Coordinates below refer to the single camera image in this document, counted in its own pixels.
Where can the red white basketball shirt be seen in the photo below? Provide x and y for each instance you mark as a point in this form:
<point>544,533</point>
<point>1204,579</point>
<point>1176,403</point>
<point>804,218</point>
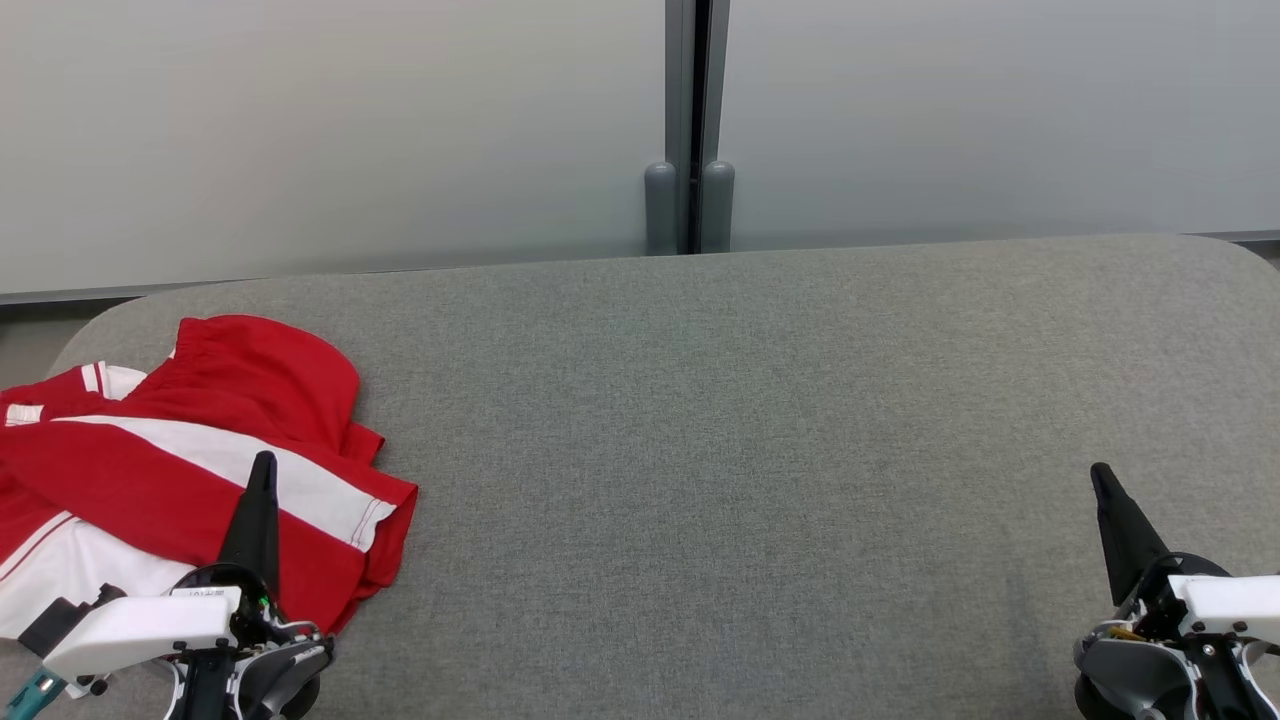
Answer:
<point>70,570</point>

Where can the grey rounded post foot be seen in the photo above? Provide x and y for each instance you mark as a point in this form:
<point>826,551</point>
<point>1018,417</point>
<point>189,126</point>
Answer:
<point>660,210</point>
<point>718,205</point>

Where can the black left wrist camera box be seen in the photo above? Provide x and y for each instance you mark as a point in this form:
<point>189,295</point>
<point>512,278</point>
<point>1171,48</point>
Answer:
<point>55,620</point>

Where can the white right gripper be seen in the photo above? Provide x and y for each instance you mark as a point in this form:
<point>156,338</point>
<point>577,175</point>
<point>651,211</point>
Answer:
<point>1220,610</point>

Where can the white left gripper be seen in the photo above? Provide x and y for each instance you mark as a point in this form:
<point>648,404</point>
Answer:
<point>150,630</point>

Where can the grey partition post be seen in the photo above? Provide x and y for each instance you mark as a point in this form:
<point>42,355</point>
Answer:
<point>680,80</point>

